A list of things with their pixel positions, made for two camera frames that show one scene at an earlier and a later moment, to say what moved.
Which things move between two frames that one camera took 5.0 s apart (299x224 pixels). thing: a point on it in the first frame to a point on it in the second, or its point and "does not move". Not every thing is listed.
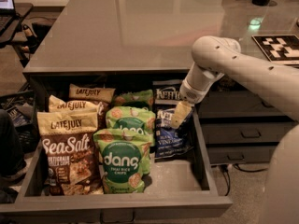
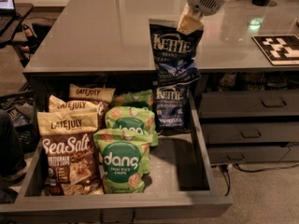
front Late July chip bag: x=74 y=162 does not move
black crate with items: x=22 y=107 does not move
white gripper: x=192 y=92 to x=203 y=1
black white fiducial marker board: x=280 y=49 does not move
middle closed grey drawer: x=246 y=132 does not move
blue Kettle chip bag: x=169 y=140 to x=176 y=53
